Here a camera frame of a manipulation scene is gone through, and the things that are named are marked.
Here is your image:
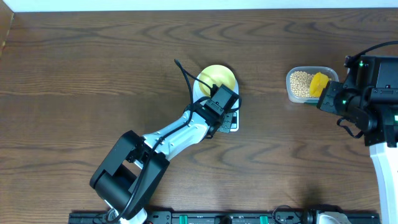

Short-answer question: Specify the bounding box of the clear plastic bean container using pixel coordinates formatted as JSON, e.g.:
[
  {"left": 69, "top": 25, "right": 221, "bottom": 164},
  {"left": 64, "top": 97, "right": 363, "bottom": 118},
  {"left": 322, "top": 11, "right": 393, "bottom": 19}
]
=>
[{"left": 286, "top": 66, "right": 339, "bottom": 105}]

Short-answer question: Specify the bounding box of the yellow plastic bowl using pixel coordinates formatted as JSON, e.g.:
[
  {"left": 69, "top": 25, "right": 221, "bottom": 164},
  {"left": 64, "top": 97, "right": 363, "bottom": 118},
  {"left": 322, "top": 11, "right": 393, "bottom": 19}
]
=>
[{"left": 193, "top": 65, "right": 239, "bottom": 98}]

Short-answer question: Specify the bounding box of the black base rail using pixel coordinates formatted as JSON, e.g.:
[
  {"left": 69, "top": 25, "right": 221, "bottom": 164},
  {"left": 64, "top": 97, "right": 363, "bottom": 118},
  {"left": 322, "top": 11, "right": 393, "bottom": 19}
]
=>
[{"left": 68, "top": 210, "right": 381, "bottom": 224}]

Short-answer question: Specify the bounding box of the pile of soybeans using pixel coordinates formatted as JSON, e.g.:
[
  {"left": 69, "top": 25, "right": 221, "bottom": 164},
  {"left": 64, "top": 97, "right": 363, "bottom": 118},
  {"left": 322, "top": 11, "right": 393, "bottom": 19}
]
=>
[{"left": 290, "top": 71, "right": 314, "bottom": 98}]

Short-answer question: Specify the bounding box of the white digital kitchen scale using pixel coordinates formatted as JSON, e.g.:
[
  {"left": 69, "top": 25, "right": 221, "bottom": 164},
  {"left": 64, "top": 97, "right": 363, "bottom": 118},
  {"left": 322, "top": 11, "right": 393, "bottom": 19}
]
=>
[{"left": 192, "top": 74, "right": 240, "bottom": 133}]

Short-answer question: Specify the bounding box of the yellow measuring scoop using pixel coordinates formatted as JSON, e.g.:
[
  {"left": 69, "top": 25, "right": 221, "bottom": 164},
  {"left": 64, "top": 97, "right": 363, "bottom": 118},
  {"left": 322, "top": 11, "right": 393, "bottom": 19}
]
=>
[{"left": 309, "top": 72, "right": 330, "bottom": 98}]

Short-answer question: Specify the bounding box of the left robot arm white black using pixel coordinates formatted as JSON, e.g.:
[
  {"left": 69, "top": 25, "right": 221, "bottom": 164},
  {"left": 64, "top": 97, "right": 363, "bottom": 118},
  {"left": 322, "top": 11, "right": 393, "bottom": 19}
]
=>
[{"left": 90, "top": 85, "right": 240, "bottom": 223}]

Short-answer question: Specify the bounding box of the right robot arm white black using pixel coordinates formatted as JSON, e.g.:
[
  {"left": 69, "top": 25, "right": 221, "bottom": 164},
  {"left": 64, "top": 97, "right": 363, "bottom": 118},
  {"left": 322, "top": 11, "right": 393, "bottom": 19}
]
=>
[{"left": 317, "top": 54, "right": 397, "bottom": 223}]

